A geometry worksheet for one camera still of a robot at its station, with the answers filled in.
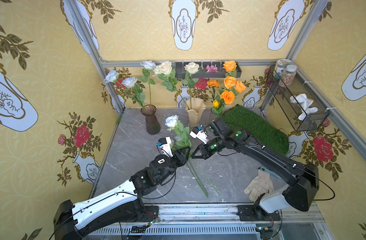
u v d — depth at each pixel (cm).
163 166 51
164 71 75
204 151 62
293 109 75
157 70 79
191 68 80
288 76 80
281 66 86
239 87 82
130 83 80
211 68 88
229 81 80
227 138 56
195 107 99
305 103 70
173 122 72
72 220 41
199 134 67
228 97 78
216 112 90
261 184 82
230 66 81
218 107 90
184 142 70
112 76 79
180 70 90
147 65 83
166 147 64
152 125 98
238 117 112
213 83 87
